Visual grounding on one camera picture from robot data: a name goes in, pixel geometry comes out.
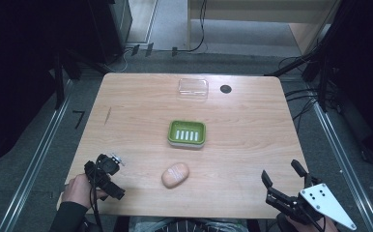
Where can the pink soap bar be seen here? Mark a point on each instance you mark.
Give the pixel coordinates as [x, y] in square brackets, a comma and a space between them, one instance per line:
[175, 174]

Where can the person's left hand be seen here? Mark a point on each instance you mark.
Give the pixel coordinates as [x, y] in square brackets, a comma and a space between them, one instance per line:
[78, 191]

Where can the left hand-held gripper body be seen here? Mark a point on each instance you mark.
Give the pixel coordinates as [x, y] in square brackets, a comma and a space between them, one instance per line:
[105, 167]

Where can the person's right hand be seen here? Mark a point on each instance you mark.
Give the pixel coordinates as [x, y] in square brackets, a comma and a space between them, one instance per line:
[316, 226]

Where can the metal floor rail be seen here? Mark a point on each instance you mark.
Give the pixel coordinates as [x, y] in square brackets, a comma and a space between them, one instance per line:
[345, 164]
[34, 161]

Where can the black cabinet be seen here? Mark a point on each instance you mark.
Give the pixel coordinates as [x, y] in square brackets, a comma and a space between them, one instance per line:
[110, 29]

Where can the light wooden furniture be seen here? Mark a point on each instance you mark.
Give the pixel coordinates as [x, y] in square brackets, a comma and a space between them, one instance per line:
[307, 35]

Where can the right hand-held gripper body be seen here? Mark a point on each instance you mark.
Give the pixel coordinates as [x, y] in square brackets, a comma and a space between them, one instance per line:
[316, 201]

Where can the black round table grommet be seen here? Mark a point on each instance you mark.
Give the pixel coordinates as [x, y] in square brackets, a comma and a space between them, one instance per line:
[225, 89]

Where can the clear plastic lid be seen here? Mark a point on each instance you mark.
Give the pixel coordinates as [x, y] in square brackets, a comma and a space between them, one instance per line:
[193, 88]

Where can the black stand leg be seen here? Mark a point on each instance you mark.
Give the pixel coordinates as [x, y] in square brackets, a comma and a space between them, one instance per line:
[297, 63]
[59, 80]

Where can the green soap dish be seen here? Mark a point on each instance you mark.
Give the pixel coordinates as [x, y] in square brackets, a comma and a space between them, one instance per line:
[186, 134]

